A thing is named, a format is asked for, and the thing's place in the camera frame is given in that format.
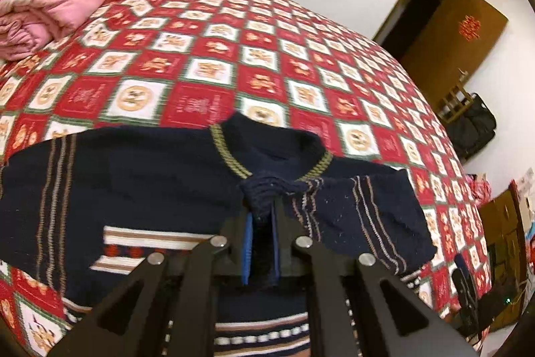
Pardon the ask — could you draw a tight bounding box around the red plaid clothes pile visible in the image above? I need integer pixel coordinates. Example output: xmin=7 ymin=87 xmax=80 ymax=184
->
xmin=466 ymin=173 xmax=493 ymax=207

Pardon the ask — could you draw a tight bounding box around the wooden chair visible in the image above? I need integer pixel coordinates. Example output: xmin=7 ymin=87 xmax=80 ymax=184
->
xmin=436 ymin=83 xmax=474 ymax=126

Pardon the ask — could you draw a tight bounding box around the red Christmas patchwork bedspread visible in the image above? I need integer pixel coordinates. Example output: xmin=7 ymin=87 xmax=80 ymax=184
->
xmin=1 ymin=0 xmax=492 ymax=356

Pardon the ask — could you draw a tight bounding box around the brown wooden door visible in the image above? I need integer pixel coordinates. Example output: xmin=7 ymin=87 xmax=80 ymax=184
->
xmin=400 ymin=0 xmax=508 ymax=112

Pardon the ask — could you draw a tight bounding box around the black bag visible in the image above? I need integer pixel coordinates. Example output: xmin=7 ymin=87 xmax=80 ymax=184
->
xmin=445 ymin=93 xmax=497 ymax=161

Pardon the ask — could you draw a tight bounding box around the navy knitted striped sweater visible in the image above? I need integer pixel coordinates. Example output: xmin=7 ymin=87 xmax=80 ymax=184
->
xmin=1 ymin=113 xmax=436 ymax=356

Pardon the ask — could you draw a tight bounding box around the dark wooden cabinet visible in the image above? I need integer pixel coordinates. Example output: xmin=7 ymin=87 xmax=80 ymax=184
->
xmin=479 ymin=183 xmax=528 ymax=332

